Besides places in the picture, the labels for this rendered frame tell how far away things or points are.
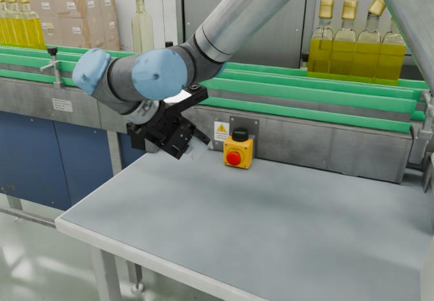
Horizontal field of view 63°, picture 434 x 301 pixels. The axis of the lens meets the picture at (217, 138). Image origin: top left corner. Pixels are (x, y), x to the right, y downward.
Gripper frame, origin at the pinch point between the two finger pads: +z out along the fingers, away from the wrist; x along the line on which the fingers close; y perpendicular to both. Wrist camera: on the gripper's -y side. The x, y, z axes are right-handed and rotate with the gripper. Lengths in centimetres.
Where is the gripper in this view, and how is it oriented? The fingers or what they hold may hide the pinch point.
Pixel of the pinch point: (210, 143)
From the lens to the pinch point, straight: 84.7
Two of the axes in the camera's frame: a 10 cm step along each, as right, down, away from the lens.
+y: -5.5, 8.3, -0.8
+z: 5.5, 4.3, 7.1
